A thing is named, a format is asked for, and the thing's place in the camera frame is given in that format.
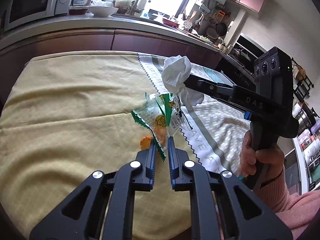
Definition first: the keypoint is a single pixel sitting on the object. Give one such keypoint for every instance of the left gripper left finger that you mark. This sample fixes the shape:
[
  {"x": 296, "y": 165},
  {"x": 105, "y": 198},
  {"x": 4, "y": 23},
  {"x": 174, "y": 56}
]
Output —
[{"x": 101, "y": 207}]

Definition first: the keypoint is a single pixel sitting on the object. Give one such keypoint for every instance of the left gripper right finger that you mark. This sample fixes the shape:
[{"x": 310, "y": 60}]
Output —
[{"x": 222, "y": 207}]

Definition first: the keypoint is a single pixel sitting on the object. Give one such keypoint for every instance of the orange peel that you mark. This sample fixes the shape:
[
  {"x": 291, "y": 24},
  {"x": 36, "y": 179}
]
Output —
[{"x": 145, "y": 142}]

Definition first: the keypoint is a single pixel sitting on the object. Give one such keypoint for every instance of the white tissue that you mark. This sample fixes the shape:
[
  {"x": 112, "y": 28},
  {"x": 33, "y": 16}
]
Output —
[{"x": 176, "y": 71}]

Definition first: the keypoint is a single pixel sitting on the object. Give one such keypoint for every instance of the green snoopy snack wrapper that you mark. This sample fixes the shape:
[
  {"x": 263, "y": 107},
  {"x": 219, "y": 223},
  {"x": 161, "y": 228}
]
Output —
[{"x": 163, "y": 116}]

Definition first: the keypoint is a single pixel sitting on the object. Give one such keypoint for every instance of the pink sleeve right forearm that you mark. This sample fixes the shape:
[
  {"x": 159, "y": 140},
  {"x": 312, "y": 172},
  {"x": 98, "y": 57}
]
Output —
[{"x": 300, "y": 213}]

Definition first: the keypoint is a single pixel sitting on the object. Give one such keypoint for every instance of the kitchen counter with cabinets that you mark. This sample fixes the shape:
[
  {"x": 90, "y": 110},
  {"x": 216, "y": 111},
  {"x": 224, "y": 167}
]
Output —
[{"x": 86, "y": 32}]

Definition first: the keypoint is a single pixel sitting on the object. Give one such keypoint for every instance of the person's right hand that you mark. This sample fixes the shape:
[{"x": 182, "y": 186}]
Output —
[{"x": 273, "y": 157}]

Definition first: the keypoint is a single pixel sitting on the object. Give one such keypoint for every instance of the built-in black oven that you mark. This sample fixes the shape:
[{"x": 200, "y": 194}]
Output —
[{"x": 238, "y": 63}]

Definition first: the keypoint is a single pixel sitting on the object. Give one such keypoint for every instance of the black frying pan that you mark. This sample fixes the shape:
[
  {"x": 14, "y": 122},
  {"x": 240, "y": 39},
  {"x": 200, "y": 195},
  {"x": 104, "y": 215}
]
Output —
[{"x": 221, "y": 29}]

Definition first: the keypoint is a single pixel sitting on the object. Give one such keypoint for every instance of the yellow patterned tablecloth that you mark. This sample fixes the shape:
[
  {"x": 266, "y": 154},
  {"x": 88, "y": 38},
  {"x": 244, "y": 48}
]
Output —
[{"x": 69, "y": 114}]

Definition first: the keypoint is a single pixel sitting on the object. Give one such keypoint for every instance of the dark red bowl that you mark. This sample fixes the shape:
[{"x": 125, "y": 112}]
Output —
[{"x": 170, "y": 23}]

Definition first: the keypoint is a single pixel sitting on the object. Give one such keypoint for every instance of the white soap dispenser bottle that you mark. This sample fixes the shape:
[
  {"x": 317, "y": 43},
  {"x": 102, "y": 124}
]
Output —
[{"x": 140, "y": 7}]

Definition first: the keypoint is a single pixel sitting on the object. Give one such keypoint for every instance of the glass food jar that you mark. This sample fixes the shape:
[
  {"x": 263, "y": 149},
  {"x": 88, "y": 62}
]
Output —
[{"x": 123, "y": 6}]

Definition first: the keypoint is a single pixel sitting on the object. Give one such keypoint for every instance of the white ceramic bowl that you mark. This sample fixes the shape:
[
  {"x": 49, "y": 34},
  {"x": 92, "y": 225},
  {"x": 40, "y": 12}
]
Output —
[{"x": 99, "y": 11}]

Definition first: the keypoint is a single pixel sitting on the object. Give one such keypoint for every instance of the white microwave oven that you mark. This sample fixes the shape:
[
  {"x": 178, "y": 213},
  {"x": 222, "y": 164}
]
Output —
[{"x": 21, "y": 12}]

